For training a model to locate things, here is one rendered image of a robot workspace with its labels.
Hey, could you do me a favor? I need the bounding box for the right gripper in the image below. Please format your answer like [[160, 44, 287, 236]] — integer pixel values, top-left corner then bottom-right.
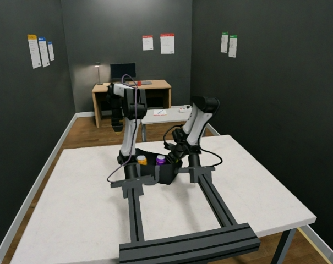
[[166, 147, 186, 164]]

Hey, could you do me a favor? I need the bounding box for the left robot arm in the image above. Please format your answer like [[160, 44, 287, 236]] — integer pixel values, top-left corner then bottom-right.
[[106, 82, 152, 184]]

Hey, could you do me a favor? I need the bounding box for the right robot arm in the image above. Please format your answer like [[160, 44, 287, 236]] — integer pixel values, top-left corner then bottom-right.
[[163, 96, 220, 170]]

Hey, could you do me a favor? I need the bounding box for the black tote bag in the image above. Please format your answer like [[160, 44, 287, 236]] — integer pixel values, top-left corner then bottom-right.
[[135, 148, 183, 185]]

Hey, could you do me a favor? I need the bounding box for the purple drink can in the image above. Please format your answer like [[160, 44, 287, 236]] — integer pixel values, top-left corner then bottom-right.
[[156, 155, 166, 166]]

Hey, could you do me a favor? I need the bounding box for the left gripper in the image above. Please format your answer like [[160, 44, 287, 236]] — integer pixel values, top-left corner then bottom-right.
[[111, 107, 124, 135]]

